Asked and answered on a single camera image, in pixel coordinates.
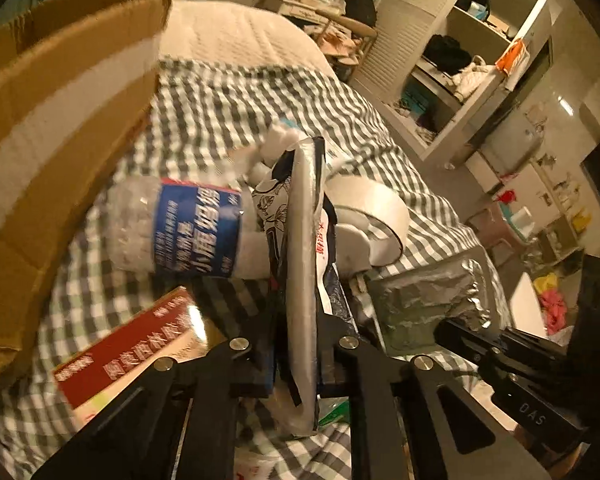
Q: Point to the white dressing table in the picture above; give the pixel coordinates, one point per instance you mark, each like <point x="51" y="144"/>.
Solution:
<point x="311" y="11"/>

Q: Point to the white tape roll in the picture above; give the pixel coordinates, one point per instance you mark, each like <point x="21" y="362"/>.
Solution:
<point x="373" y="222"/>

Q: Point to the plastic bottle blue label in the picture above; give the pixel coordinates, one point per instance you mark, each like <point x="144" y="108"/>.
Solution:
<point x="185" y="227"/>

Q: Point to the wooden chair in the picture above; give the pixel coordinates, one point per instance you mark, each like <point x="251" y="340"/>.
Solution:
<point x="344" y="41"/>

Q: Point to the silver foil packet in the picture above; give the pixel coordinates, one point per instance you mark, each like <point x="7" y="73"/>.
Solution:
<point x="290" y="205"/>

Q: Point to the brown cardboard box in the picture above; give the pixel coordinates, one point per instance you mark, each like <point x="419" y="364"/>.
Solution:
<point x="76" y="81"/>

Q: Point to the crinkled silver foil bag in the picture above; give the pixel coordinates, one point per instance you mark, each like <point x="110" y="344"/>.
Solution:
<point x="410" y="305"/>

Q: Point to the white quilted mattress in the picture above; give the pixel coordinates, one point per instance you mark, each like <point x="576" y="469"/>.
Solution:
<point x="229" y="33"/>

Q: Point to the green snack packet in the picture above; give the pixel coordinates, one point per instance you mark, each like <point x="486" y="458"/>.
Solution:
<point x="333" y="410"/>

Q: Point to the checkered grey white blanket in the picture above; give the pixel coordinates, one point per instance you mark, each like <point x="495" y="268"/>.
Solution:
<point x="209" y="119"/>

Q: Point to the red medicine box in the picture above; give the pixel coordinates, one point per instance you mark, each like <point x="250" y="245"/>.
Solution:
<point x="174" y="327"/>

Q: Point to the black backpack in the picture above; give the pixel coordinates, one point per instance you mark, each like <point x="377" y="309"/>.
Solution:
<point x="363" y="11"/>

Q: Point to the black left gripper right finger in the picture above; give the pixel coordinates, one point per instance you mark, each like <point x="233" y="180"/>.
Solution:
<point x="413" y="419"/>

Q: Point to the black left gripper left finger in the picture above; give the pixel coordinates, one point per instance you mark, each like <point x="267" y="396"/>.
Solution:
<point x="175" y="421"/>

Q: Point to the white open shelf wardrobe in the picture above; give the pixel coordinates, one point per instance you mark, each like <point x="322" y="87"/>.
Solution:
<point x="439" y="69"/>

